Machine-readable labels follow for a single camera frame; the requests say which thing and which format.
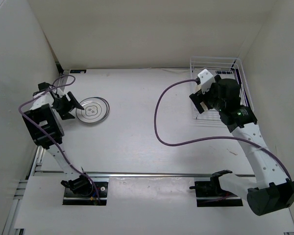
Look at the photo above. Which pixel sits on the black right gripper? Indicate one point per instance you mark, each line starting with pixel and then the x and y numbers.
pixel 214 87

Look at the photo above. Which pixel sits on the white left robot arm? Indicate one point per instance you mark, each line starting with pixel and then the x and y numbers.
pixel 46 131

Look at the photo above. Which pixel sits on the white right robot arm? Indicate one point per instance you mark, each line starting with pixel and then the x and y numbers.
pixel 273 189

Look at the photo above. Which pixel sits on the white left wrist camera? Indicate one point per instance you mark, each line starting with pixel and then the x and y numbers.
pixel 43 99

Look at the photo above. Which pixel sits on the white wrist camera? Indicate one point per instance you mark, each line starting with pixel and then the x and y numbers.
pixel 204 81
pixel 43 99

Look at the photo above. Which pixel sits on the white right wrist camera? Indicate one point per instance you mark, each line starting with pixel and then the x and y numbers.
pixel 204 81

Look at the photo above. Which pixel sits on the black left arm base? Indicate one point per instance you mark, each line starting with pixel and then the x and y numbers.
pixel 82 192

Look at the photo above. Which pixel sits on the aluminium table rail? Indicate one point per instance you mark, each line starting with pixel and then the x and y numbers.
pixel 123 174

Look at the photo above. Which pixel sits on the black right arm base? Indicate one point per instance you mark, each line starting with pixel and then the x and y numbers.
pixel 209 193

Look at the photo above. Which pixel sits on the white black-rimmed plate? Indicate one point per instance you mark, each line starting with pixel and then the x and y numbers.
pixel 96 110

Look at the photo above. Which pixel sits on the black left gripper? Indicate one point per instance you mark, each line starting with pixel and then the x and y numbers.
pixel 70 105

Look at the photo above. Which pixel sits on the white wire dish rack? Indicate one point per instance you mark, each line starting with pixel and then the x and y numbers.
pixel 226 67

